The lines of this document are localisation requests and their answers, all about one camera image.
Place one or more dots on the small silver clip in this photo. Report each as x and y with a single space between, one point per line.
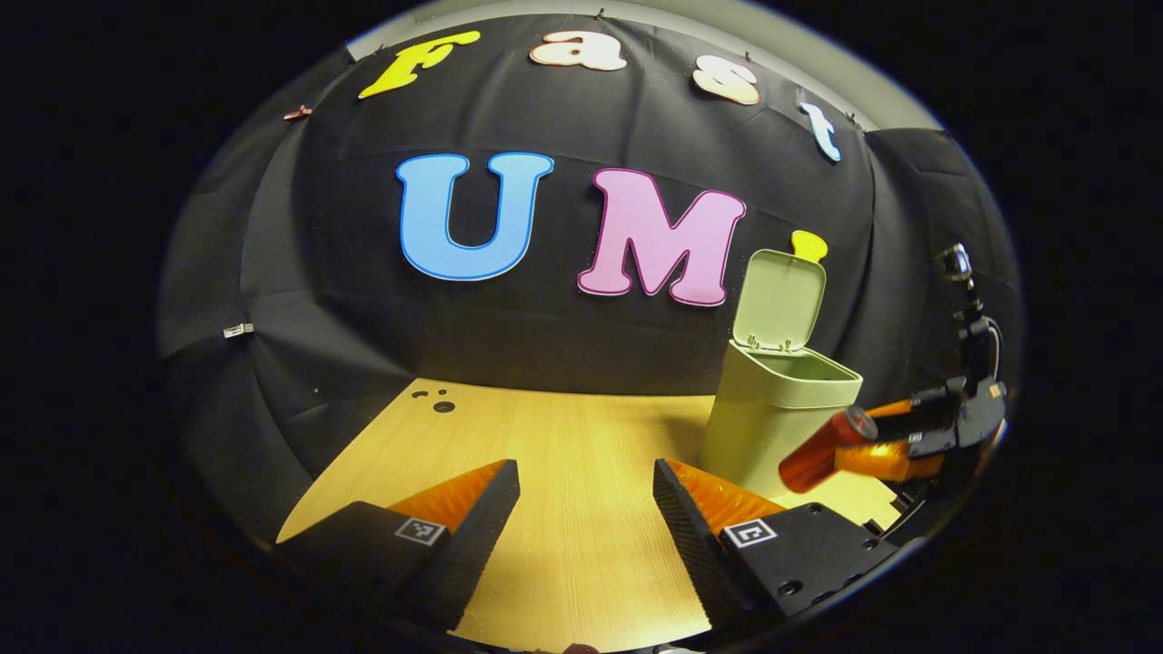
238 331

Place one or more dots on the pale green desktop garbage bin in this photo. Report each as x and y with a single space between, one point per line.
754 418

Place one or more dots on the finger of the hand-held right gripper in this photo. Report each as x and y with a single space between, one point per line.
927 406
899 461

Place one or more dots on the black backdrop cloth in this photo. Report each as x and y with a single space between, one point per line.
545 336

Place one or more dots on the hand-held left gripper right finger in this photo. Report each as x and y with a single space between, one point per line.
690 545

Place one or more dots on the red pop can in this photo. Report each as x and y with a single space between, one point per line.
818 451

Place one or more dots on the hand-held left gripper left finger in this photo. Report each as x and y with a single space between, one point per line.
477 554

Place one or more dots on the wooden desktop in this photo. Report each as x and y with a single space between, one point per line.
563 472

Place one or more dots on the small red clip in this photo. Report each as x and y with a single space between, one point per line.
297 113

